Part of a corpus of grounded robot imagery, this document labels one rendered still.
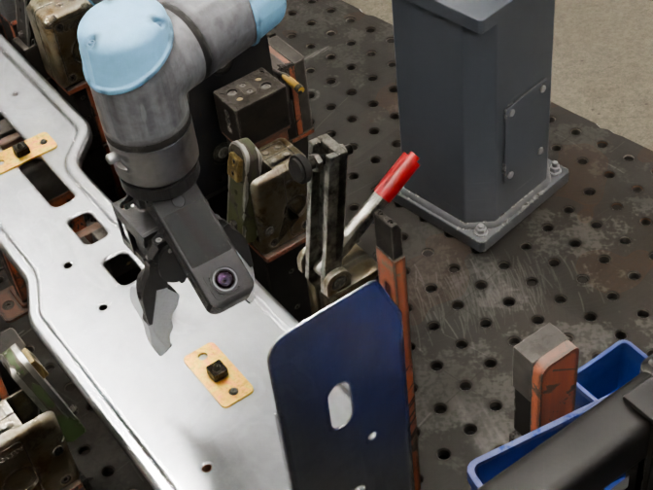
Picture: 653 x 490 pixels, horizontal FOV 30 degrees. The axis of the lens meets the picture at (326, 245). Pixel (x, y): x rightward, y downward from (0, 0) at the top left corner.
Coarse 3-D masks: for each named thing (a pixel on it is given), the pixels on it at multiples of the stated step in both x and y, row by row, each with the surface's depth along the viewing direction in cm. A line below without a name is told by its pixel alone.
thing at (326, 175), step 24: (312, 144) 116; (336, 144) 116; (312, 168) 115; (336, 168) 115; (312, 192) 120; (336, 192) 117; (312, 216) 122; (336, 216) 119; (312, 240) 124; (336, 240) 121; (312, 264) 126; (336, 264) 123
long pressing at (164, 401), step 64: (0, 64) 168; (64, 128) 156; (0, 192) 148; (64, 256) 139; (128, 256) 139; (64, 320) 132; (128, 320) 131; (192, 320) 131; (256, 320) 130; (128, 384) 125; (192, 384) 124; (256, 384) 123; (128, 448) 120; (192, 448) 119; (256, 448) 118
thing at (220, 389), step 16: (192, 352) 127; (208, 352) 127; (192, 368) 125; (208, 368) 124; (224, 368) 124; (208, 384) 124; (224, 384) 123; (240, 384) 123; (224, 400) 122; (240, 400) 122
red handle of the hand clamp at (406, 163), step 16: (400, 160) 124; (416, 160) 124; (384, 176) 124; (400, 176) 123; (384, 192) 124; (368, 208) 124; (352, 224) 125; (368, 224) 125; (352, 240) 125; (320, 272) 125
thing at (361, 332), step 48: (288, 336) 83; (336, 336) 86; (384, 336) 90; (288, 384) 86; (336, 384) 90; (384, 384) 94; (288, 432) 89; (336, 432) 93; (384, 432) 98; (288, 480) 94; (336, 480) 97; (384, 480) 102
